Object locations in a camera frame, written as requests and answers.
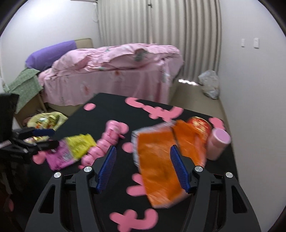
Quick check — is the beige pleated curtain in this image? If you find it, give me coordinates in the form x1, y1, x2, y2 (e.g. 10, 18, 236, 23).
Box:
97, 0, 221, 81

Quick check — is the yellow trash bag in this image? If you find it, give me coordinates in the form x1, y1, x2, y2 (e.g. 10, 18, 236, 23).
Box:
27, 112, 68, 130

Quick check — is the orange plastic snack bag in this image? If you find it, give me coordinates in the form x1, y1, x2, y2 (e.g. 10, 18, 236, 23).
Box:
131, 120, 207, 208

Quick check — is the red instant noodle cup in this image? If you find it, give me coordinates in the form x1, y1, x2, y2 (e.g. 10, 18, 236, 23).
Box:
187, 117, 212, 140

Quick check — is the pink cylindrical cup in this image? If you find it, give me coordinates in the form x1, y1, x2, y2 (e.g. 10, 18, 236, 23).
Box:
206, 128, 231, 160

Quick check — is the white wall socket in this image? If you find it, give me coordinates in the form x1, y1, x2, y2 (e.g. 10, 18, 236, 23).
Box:
253, 38, 260, 49

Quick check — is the purple pillow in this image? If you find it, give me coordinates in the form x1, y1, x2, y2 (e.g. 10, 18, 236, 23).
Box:
25, 41, 77, 72

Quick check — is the pink floral bed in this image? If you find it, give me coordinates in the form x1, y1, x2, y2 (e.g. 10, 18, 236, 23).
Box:
38, 43, 184, 107

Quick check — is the green checked cloth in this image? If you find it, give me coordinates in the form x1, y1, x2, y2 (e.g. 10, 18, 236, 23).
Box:
3, 68, 43, 114

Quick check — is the white plastic bag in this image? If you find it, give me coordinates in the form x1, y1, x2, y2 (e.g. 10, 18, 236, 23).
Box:
198, 70, 220, 100

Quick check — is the yellow purple snack wrapper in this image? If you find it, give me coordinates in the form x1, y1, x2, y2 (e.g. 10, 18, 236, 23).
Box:
46, 134, 96, 171

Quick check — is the pink caterpillar toy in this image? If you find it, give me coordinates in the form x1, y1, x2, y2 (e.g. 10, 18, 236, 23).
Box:
78, 120, 129, 169

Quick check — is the black pink patterned tablecloth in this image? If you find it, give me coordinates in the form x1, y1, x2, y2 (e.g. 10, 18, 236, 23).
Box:
26, 93, 238, 231

